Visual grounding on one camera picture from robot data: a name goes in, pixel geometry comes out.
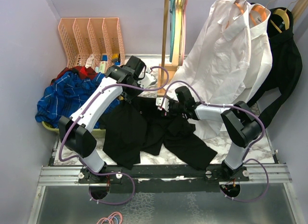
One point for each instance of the orange hanger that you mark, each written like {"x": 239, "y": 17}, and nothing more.
{"x": 257, "y": 14}
{"x": 237, "y": 15}

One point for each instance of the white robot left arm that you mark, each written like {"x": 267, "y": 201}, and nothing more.
{"x": 75, "y": 131}

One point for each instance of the white shirt front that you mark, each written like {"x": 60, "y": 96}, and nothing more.
{"x": 219, "y": 59}

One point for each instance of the hanging black shirt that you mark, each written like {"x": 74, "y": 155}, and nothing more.
{"x": 286, "y": 67}

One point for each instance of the green white box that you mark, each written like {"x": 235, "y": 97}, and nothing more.
{"x": 102, "y": 66}

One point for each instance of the aluminium rail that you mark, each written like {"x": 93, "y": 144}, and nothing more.
{"x": 268, "y": 197}

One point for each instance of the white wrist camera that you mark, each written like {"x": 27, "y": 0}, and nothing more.
{"x": 146, "y": 80}
{"x": 162, "y": 104}

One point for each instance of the black base bar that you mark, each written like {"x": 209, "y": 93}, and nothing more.
{"x": 160, "y": 179}

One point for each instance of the orange hanger right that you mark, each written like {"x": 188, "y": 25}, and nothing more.
{"x": 257, "y": 14}

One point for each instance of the orange hanger left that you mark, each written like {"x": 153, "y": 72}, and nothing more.
{"x": 237, "y": 15}

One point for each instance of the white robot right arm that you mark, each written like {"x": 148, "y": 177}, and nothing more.
{"x": 242, "y": 125}

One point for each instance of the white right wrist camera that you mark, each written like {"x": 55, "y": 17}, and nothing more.
{"x": 162, "y": 104}

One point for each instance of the blue small box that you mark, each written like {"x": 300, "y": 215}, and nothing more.
{"x": 104, "y": 58}

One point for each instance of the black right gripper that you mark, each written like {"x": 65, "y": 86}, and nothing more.
{"x": 172, "y": 114}

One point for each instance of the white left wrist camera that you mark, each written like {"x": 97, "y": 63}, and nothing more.
{"x": 146, "y": 80}

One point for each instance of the white spiral notebook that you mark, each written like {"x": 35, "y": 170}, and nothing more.
{"x": 90, "y": 62}

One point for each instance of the yellow grey stapler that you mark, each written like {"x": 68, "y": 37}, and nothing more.
{"x": 115, "y": 57}

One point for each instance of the coloured rubber bands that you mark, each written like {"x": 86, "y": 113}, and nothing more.
{"x": 113, "y": 218}

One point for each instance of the black shirt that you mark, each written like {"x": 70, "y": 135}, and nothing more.
{"x": 138, "y": 126}
{"x": 286, "y": 67}

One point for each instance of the blue plaid shirt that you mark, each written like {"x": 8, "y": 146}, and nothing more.
{"x": 71, "y": 83}

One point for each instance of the white shirt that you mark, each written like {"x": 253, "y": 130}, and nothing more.
{"x": 260, "y": 61}
{"x": 219, "y": 59}

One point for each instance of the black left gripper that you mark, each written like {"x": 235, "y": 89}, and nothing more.
{"x": 129, "y": 98}

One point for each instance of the pink hanger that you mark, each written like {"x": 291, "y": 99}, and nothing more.
{"x": 185, "y": 2}

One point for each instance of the white shirt behind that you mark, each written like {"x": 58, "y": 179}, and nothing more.
{"x": 260, "y": 61}

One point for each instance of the pink plastic file organizer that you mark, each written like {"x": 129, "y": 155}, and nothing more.
{"x": 82, "y": 37}

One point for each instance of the green laundry basket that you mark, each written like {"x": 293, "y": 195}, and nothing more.
{"x": 54, "y": 130}

